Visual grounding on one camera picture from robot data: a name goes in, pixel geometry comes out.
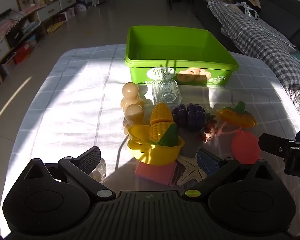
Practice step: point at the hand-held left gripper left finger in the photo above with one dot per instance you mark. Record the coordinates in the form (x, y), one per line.
(88, 158)

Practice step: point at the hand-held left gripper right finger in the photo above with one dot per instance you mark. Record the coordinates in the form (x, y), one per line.
(210, 165)

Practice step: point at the beige starfish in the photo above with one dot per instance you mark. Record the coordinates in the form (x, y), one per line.
(190, 172)

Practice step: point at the pink toy piece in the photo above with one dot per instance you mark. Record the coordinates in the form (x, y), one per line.
(245, 147)

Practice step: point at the orange toy pumpkin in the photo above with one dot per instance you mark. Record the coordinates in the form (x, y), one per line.
(237, 118)

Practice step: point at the yellow toy pot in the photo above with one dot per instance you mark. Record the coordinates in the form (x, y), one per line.
(162, 155)

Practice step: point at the pink pig toy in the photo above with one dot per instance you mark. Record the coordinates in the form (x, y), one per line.
(152, 173)

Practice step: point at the toy corn with green husk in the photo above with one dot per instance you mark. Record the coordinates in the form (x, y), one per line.
(157, 132)

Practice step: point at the yellow toy corn half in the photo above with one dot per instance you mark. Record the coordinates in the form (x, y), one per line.
(161, 113)

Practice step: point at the green plastic box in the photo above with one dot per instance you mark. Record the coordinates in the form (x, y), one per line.
(165, 42)

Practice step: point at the purple toy grapes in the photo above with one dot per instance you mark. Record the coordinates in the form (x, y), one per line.
(187, 116)

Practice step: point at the tan doll figure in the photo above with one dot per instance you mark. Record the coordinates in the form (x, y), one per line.
(134, 113)
(130, 91)

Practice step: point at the clear plastic container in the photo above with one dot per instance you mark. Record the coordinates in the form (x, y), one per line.
(165, 92)

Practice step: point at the dark sofa with blanket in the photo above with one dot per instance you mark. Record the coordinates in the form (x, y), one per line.
(252, 37)

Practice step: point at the red storage box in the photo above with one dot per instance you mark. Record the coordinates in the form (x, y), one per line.
(22, 53)

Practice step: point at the dark grey sofa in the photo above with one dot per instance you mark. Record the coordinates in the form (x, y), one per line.
(285, 12)

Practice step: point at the row of yellow toy ducks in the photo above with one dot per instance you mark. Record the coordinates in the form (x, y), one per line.
(55, 27)

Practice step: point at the white and red carton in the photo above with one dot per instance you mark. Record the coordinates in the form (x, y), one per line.
(62, 17)

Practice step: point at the black garment with white ribbon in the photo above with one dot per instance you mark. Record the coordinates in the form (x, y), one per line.
(242, 0)

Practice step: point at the wooden cabinet with white drawers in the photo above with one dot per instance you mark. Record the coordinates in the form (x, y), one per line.
(52, 8)

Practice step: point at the pink cloth with tassels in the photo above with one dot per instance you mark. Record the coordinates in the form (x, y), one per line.
(20, 16)

